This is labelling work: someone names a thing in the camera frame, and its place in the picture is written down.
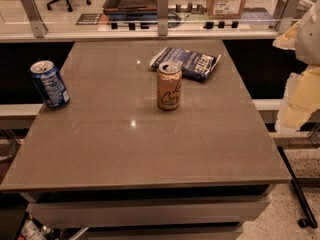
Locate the black floor rail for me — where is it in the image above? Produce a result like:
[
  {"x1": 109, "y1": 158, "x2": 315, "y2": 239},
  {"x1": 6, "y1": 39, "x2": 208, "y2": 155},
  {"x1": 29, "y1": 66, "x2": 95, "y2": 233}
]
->
[{"x1": 278, "y1": 147, "x2": 318, "y2": 229}]

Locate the grey drawer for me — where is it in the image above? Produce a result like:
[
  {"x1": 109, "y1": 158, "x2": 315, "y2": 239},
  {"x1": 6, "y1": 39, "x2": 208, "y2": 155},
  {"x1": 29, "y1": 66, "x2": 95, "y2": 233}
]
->
[
  {"x1": 27, "y1": 196, "x2": 270, "y2": 228},
  {"x1": 76, "y1": 226, "x2": 243, "y2": 240}
]

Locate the blue chip bag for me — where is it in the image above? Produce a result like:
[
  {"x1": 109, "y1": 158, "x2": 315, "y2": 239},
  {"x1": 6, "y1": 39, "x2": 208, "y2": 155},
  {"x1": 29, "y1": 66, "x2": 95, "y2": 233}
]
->
[{"x1": 150, "y1": 47, "x2": 221, "y2": 80}]

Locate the orange la croix can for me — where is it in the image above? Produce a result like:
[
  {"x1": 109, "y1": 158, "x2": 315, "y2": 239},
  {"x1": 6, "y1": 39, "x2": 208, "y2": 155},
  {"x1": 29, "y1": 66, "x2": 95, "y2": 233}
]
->
[{"x1": 157, "y1": 61, "x2": 182, "y2": 110}]

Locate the grey tray with items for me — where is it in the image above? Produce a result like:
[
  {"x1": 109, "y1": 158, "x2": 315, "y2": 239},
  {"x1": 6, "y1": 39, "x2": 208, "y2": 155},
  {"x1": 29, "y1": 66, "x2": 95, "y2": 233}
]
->
[{"x1": 103, "y1": 0, "x2": 157, "y2": 21}]

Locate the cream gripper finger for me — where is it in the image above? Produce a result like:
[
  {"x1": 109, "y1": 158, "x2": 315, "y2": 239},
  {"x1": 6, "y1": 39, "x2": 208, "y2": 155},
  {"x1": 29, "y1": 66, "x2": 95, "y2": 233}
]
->
[
  {"x1": 272, "y1": 22, "x2": 300, "y2": 50},
  {"x1": 275, "y1": 66, "x2": 320, "y2": 134}
]

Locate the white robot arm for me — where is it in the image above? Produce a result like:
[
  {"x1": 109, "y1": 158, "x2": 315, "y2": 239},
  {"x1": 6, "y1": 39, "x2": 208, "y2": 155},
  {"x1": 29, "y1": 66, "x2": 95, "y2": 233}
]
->
[{"x1": 273, "y1": 0, "x2": 320, "y2": 134}]

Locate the blue pepsi can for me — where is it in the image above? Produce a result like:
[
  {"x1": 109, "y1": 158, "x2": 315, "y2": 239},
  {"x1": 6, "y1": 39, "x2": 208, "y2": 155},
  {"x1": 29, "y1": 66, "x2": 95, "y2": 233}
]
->
[{"x1": 30, "y1": 60, "x2": 70, "y2": 109}]

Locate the right metal glass bracket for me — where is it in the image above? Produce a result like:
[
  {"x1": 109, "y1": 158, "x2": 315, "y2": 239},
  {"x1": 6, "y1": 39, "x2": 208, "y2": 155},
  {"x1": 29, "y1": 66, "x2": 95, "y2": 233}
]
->
[{"x1": 276, "y1": 0, "x2": 300, "y2": 34}]

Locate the left metal glass bracket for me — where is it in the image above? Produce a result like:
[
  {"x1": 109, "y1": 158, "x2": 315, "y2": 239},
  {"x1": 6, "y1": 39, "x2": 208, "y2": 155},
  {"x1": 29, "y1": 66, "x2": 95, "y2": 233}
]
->
[{"x1": 20, "y1": 0, "x2": 47, "y2": 38}]

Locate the cardboard box with label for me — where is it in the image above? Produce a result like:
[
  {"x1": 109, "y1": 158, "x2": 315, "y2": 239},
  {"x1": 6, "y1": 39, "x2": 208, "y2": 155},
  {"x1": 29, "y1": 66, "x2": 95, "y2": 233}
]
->
[{"x1": 206, "y1": 0, "x2": 246, "y2": 19}]

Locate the middle metal glass bracket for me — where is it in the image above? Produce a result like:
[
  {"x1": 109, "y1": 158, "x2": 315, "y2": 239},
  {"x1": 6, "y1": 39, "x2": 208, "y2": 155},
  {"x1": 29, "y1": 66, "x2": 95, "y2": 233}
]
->
[{"x1": 157, "y1": 0, "x2": 168, "y2": 36}]

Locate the lower grey drawer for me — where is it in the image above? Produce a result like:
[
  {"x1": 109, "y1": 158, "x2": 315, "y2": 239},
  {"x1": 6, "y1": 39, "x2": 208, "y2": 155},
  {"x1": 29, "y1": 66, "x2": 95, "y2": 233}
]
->
[{"x1": 76, "y1": 226, "x2": 243, "y2": 240}]

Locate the upper grey drawer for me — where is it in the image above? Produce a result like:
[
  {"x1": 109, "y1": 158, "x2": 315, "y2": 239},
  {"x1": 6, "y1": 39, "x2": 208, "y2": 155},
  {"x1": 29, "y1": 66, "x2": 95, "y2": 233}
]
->
[{"x1": 27, "y1": 196, "x2": 270, "y2": 228}]

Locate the metal glass bracket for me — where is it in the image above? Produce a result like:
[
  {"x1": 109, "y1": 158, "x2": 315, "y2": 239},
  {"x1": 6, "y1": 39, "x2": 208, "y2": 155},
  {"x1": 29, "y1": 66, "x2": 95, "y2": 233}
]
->
[
  {"x1": 20, "y1": 0, "x2": 47, "y2": 38},
  {"x1": 276, "y1": 0, "x2": 300, "y2": 34},
  {"x1": 157, "y1": 0, "x2": 168, "y2": 36}
]

